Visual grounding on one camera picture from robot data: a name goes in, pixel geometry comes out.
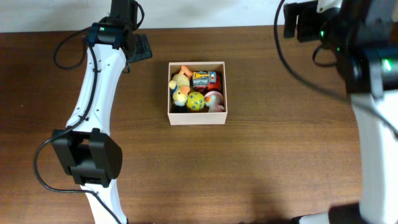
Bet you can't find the yellow plush duck toy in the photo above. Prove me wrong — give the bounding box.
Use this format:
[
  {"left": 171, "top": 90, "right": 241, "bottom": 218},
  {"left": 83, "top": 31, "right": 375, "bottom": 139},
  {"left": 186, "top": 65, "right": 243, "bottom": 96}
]
[{"left": 169, "top": 65, "right": 193, "bottom": 106}]

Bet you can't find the red silver toy truck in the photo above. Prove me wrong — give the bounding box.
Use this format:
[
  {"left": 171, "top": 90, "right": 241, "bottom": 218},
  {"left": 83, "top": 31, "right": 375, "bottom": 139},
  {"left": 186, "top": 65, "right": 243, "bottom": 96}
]
[{"left": 192, "top": 71, "right": 222, "bottom": 94}]

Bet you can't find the yellow round toy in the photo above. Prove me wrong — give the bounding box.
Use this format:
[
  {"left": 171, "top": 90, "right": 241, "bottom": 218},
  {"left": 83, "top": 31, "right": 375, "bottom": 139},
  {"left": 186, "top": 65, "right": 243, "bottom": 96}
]
[{"left": 186, "top": 91, "right": 205, "bottom": 111}]

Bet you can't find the pink cardboard box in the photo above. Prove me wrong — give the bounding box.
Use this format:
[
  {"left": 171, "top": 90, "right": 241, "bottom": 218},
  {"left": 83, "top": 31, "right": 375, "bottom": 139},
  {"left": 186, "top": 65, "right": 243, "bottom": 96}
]
[{"left": 167, "top": 62, "right": 228, "bottom": 125}]

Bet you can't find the pink white duck figure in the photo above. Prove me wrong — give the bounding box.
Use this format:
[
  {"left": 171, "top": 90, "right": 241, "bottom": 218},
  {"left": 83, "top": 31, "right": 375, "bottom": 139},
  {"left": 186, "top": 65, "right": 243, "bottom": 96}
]
[{"left": 205, "top": 91, "right": 225, "bottom": 113}]

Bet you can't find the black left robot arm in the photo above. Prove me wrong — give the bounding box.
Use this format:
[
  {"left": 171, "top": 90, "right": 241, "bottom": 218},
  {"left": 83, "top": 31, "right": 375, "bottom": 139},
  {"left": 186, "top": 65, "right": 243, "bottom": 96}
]
[{"left": 50, "top": 1, "right": 152, "bottom": 223}]

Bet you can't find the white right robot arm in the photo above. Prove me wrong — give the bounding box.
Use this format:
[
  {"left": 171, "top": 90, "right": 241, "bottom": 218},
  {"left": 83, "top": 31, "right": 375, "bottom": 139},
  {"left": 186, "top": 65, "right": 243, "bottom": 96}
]
[{"left": 277, "top": 0, "right": 397, "bottom": 223}]

